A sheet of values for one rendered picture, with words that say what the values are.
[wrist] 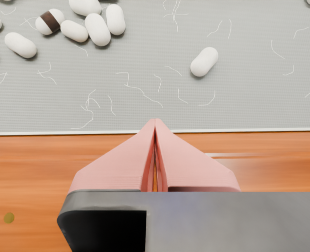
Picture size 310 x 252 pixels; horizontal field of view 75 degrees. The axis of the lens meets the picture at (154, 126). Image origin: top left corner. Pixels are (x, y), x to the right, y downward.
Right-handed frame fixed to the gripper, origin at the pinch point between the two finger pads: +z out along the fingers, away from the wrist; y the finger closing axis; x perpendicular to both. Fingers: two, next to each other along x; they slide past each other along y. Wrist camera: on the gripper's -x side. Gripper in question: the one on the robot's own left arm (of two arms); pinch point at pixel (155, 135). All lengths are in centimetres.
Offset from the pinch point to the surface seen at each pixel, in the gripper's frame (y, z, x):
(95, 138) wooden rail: 5.8, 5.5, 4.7
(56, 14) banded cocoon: 10.5, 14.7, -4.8
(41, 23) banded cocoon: 11.9, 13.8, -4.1
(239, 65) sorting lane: -9.1, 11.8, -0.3
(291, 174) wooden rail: -11.2, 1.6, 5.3
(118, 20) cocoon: 3.8, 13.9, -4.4
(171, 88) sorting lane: -1.7, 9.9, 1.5
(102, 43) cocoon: 5.5, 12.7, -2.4
